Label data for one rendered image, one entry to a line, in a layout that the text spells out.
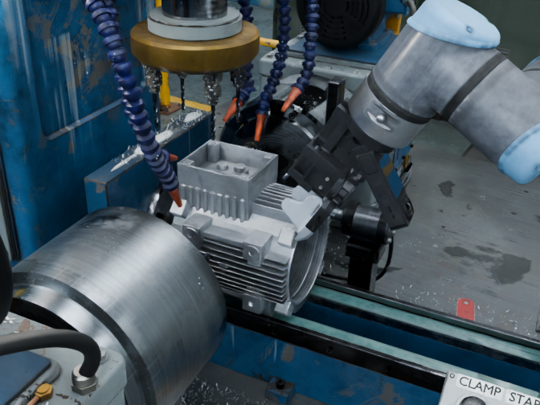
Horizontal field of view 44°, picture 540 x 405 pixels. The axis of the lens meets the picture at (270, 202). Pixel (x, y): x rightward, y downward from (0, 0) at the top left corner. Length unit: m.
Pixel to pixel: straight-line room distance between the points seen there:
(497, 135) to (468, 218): 0.90
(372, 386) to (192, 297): 0.36
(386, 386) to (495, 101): 0.48
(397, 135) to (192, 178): 0.34
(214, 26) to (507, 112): 0.39
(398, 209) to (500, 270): 0.64
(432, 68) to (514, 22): 3.35
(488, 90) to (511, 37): 3.37
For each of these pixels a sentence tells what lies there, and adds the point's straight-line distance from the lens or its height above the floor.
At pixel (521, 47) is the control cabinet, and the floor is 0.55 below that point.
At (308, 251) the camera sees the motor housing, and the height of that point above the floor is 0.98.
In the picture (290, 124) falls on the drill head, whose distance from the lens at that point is 1.19.
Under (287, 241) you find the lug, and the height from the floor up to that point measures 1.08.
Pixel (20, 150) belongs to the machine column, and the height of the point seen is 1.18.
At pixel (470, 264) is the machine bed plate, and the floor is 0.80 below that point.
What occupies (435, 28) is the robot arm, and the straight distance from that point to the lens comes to 0.74.
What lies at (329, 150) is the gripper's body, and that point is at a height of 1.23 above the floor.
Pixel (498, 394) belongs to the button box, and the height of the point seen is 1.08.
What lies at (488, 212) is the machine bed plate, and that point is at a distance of 1.67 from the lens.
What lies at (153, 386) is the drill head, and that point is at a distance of 0.75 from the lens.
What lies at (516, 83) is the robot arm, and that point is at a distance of 0.74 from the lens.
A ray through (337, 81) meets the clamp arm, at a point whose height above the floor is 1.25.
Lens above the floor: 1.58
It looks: 29 degrees down
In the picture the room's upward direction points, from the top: 2 degrees clockwise
